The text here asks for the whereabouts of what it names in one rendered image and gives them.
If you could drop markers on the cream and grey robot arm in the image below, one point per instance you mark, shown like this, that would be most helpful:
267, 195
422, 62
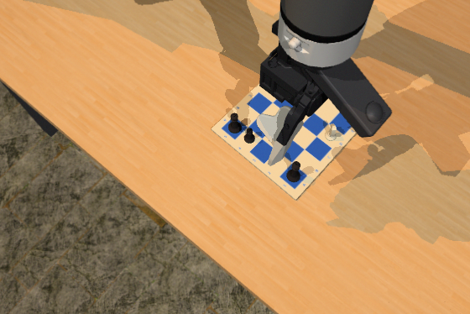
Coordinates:
326, 33

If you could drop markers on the blue and cream chessboard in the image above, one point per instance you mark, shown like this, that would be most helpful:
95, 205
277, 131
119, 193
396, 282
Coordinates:
309, 147

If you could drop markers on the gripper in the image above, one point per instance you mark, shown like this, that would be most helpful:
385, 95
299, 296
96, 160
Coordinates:
283, 79

